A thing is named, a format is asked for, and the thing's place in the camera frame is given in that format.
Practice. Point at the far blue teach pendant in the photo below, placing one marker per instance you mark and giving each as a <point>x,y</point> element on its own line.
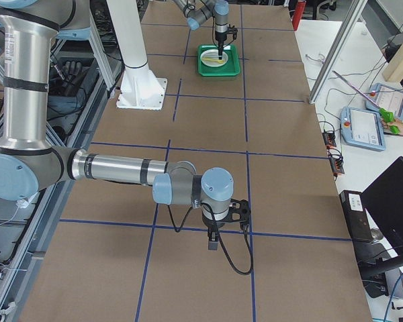
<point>388,98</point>

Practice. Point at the red fire extinguisher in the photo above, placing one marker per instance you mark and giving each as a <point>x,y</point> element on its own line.
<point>298,13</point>

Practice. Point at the aluminium frame post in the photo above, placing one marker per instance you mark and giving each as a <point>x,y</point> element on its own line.
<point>340,40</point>

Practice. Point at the near blue teach pendant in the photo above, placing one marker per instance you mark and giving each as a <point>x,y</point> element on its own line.
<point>362,128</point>

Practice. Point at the orange black adapter box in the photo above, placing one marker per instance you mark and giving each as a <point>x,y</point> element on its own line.
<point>329,139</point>

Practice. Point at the yellow plastic spoon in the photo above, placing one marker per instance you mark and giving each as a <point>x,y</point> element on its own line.
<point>208,59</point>

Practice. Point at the black laptop monitor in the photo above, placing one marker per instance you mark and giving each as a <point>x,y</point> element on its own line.
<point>383,199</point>

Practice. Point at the white round plate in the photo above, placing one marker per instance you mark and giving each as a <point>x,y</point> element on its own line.
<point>213,53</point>

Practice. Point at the blue teach pendant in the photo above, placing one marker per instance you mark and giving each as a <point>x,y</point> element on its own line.
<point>388,98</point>
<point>362,128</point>

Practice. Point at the green reach grabber tool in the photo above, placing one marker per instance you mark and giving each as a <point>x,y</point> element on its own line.
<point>384,115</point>

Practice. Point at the white pedestal column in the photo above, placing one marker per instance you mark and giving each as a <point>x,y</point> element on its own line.
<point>140,88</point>

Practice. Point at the black computer box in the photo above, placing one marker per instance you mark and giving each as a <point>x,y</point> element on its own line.
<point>356,218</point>

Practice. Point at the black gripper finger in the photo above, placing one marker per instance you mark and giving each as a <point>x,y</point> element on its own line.
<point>220,52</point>
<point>213,239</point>

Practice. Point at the green plastic tray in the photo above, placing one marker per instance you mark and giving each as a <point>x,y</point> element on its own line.
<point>231,68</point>

